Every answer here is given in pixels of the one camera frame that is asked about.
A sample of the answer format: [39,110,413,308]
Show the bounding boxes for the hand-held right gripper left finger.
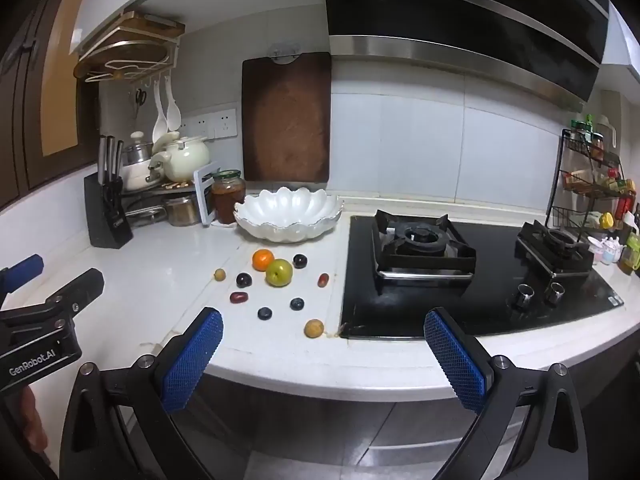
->
[59,306,224,480]

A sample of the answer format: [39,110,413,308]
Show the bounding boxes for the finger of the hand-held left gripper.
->
[0,254,45,306]
[0,267,106,331]

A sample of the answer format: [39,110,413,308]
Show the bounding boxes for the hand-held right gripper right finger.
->
[423,307,588,480]

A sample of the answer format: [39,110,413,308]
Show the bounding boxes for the green apple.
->
[265,259,294,288]

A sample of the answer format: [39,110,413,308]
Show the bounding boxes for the white scalloped ceramic bowl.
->
[233,186,345,244]

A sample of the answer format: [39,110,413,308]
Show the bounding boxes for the person's left hand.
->
[15,385,46,466]

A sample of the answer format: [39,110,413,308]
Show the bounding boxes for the black knife block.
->
[83,174,134,250]

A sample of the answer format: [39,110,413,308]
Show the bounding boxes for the black glass gas cooktop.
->
[339,215,626,343]

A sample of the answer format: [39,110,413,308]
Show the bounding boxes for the steel pan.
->
[122,204,168,228]

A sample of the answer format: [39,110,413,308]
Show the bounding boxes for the black burner grate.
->
[515,220,596,278]
[371,209,477,281]

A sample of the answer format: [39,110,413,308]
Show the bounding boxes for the small white electric pot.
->
[121,131,163,192]

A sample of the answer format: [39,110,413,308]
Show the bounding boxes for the glass jar of brown sauce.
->
[211,170,247,226]

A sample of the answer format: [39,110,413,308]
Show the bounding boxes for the cream ceramic teapot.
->
[148,135,212,183]

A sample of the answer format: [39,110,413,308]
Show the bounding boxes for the white plastic ladle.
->
[151,77,169,143]

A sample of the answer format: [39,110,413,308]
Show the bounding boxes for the small white cups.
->
[590,237,623,265]

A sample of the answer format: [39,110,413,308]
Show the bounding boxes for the brown wooden cabinet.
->
[0,0,101,211]

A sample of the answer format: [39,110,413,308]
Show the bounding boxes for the white plastic rice spoon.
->
[164,76,182,131]

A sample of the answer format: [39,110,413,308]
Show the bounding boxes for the green plastic cup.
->
[620,232,640,276]

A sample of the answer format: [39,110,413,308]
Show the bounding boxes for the round wooden board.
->
[74,42,173,80]

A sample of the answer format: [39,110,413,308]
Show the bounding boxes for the large wooden cutting board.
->
[242,52,333,183]

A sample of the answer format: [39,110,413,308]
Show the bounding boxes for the white plastic pitcher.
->
[595,115,618,153]

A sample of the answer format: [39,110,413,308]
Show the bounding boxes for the rectangular wooden board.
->
[120,11,186,38]

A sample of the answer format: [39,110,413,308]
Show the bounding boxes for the black steel range hood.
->
[319,0,612,113]

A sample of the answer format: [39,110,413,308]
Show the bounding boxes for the white rectangular frame stand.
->
[193,161,221,228]

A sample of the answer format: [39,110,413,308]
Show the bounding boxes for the black wire spice rack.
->
[545,129,631,233]

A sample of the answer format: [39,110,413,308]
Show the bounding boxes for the white wall rack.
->
[74,10,186,83]

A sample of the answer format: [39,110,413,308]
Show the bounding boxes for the clear wall hook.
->
[270,42,303,65]

